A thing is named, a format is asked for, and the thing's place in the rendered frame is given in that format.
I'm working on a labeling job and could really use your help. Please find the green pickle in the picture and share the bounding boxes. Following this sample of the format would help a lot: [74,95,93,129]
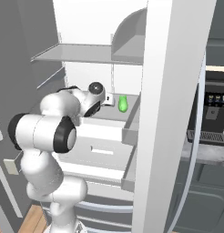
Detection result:
[117,95,129,114]

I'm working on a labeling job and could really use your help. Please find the grey fridge shelf with rim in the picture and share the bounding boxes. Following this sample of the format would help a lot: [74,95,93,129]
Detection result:
[31,92,143,147]

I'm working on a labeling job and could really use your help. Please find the grey glass fridge shelf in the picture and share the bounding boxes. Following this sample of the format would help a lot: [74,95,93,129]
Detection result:
[29,42,146,66]

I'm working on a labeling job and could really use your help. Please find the white fridge drawer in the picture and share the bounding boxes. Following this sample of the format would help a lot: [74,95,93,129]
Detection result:
[51,116,137,180]

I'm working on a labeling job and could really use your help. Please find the white fridge door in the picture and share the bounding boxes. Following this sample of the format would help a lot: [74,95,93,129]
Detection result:
[132,0,218,233]

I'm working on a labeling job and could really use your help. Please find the white fridge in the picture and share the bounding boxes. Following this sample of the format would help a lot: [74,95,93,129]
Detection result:
[0,0,151,233]

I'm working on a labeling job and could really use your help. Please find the black coffee machine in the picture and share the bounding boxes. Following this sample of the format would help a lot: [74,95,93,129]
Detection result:
[186,70,224,147]

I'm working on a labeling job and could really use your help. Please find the grey freezer drawer front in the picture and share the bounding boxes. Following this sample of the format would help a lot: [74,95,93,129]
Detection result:
[40,194,136,233]

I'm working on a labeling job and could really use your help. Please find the grey base cupboards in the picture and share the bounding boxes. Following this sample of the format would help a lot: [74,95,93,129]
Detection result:
[164,159,224,233]

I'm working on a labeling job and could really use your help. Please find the pale curved fridge door handle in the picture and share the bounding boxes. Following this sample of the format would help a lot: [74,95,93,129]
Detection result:
[173,50,208,233]

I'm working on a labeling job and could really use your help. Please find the pale freezer drawer handle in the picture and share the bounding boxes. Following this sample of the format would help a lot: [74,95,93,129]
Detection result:
[73,201,135,214]

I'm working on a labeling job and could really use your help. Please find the beige wall socket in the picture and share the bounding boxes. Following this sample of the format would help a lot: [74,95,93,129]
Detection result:
[3,158,20,176]

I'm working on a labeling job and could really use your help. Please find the grey wall cupboard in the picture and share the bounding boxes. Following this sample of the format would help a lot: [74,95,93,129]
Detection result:
[205,0,224,66]

